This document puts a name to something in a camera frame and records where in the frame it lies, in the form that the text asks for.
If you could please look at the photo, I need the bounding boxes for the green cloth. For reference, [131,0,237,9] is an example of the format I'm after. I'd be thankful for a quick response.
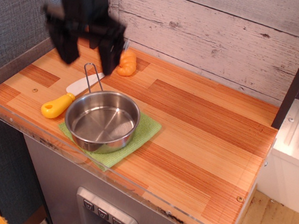
[54,103,164,176]

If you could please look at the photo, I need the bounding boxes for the clear acrylic guard rail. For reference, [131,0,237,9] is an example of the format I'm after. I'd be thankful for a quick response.
[0,7,288,224]

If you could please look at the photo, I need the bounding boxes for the orange toy croissant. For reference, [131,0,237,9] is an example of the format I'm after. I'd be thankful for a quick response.
[117,49,137,77]

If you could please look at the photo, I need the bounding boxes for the white toy cabinet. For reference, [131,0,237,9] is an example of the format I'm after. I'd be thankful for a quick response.
[256,99,299,213]

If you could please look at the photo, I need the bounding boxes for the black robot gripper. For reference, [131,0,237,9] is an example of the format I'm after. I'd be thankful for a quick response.
[43,0,126,76]

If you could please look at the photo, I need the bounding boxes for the yellow handled toy knife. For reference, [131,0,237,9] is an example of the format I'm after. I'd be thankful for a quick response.
[40,72,105,119]

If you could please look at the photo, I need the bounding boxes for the silver toy fridge dispenser panel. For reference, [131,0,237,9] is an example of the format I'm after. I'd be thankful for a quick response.
[76,187,138,224]

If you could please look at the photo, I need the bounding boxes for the dark left shelf post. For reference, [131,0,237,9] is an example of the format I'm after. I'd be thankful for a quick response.
[78,0,114,52]

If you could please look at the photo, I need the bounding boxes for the silver steel pot with handle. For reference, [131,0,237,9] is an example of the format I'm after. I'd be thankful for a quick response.
[61,61,146,157]

